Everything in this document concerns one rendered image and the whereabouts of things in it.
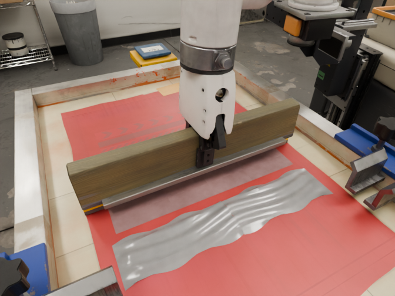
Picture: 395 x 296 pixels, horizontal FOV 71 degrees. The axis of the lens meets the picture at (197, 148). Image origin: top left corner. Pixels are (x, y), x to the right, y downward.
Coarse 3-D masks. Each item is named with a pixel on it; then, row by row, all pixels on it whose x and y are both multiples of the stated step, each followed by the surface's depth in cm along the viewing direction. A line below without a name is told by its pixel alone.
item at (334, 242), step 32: (160, 96) 73; (256, 160) 54; (288, 160) 54; (224, 192) 48; (288, 224) 43; (320, 224) 43; (352, 224) 43; (288, 256) 39; (320, 256) 39; (352, 256) 39; (384, 256) 39; (288, 288) 35; (320, 288) 35; (352, 288) 35
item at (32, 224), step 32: (160, 64) 80; (32, 96) 66; (64, 96) 70; (256, 96) 72; (288, 96) 66; (32, 128) 56; (320, 128) 56; (32, 160) 48; (352, 160) 51; (32, 192) 43; (32, 224) 38
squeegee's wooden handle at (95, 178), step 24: (240, 120) 47; (264, 120) 49; (288, 120) 52; (144, 144) 42; (168, 144) 42; (192, 144) 44; (240, 144) 50; (72, 168) 38; (96, 168) 38; (120, 168) 40; (144, 168) 42; (168, 168) 45; (96, 192) 41; (120, 192) 43
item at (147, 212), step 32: (96, 128) 62; (160, 192) 48; (192, 192) 48; (96, 224) 43; (128, 224) 43; (160, 224) 43; (224, 256) 39; (256, 256) 39; (128, 288) 35; (160, 288) 35; (192, 288) 35; (224, 288) 35; (256, 288) 35
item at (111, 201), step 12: (264, 144) 52; (276, 144) 52; (228, 156) 50; (240, 156) 50; (192, 168) 47; (204, 168) 47; (216, 168) 48; (156, 180) 45; (168, 180) 45; (180, 180) 46; (132, 192) 43; (144, 192) 43; (108, 204) 41
